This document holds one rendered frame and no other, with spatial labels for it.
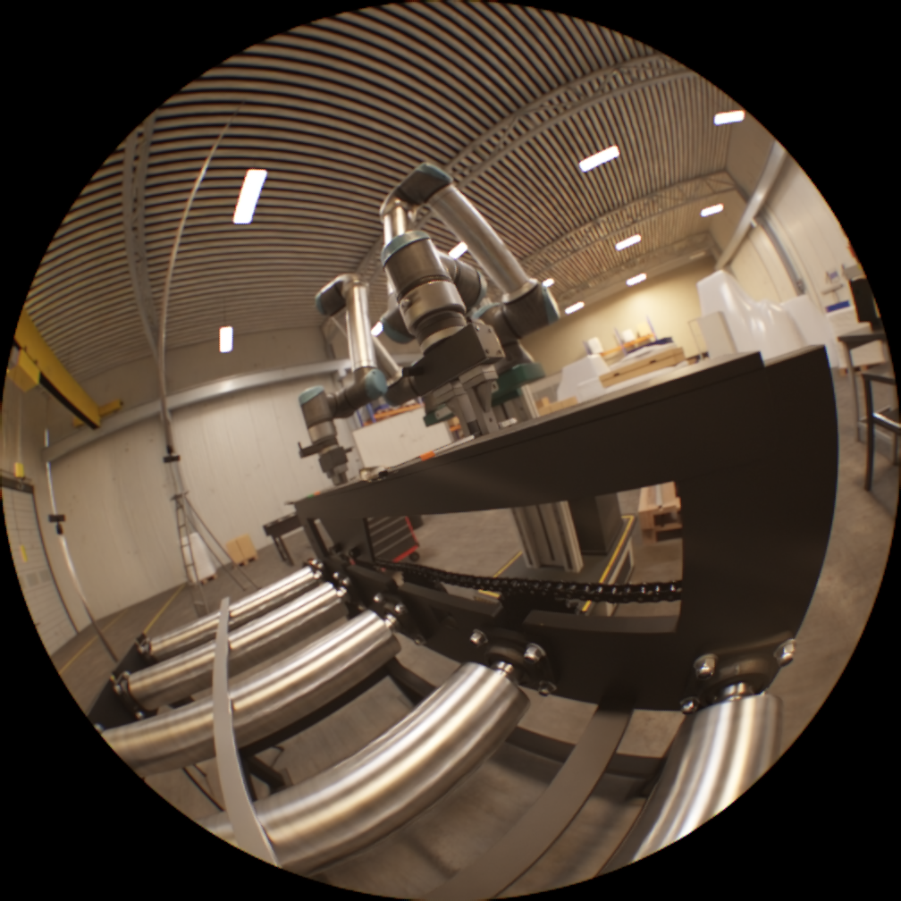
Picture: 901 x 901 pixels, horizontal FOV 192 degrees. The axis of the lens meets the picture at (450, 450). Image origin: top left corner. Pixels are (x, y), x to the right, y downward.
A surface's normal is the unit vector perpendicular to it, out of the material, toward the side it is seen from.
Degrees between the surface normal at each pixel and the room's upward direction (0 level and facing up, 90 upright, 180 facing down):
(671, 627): 0
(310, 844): 48
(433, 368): 90
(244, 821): 0
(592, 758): 0
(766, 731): 25
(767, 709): 19
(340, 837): 54
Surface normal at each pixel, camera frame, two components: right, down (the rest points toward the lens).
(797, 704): -0.36, -0.93
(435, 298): 0.12, 0.00
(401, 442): 0.33, -0.08
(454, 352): -0.65, 0.29
